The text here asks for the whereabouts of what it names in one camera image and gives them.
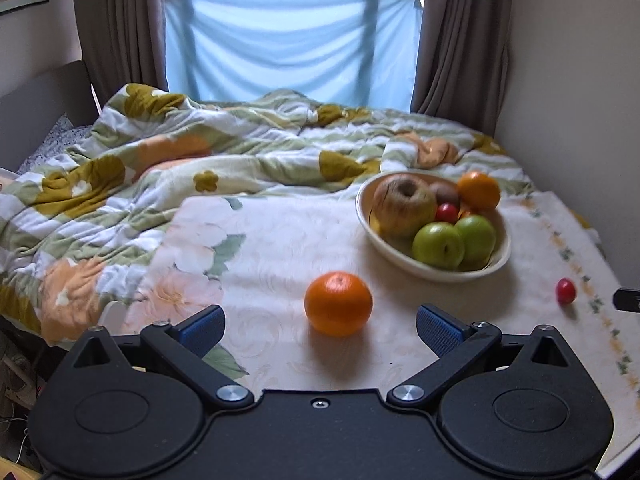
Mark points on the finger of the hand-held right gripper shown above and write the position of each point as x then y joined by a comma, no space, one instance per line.
628,300

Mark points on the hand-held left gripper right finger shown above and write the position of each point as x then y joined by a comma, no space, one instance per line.
440,332

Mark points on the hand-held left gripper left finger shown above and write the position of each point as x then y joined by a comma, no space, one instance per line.
205,331

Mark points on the red cherry tomato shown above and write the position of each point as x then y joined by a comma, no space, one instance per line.
566,291
446,213

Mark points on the green apple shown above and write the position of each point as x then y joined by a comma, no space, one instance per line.
477,240
437,246

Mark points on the cream ceramic bowl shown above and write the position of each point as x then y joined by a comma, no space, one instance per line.
400,255

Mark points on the large orange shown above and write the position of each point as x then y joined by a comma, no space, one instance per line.
339,305

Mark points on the wrinkled brown apple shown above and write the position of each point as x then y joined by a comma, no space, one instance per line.
402,207

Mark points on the medium orange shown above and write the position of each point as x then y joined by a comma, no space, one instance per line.
478,190

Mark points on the cream floral tablecloth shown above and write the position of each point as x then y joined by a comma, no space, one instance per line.
280,240

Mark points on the brown kiwi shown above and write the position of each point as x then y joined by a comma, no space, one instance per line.
445,193

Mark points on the floral green striped blanket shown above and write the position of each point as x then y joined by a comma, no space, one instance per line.
150,160

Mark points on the speckled grey pillow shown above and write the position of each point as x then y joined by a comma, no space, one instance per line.
57,145

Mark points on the grey bed headboard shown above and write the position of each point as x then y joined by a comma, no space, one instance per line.
40,105

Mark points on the brown curtain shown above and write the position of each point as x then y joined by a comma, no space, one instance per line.
465,45
120,25

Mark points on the light blue window cloth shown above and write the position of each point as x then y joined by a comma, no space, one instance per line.
290,45

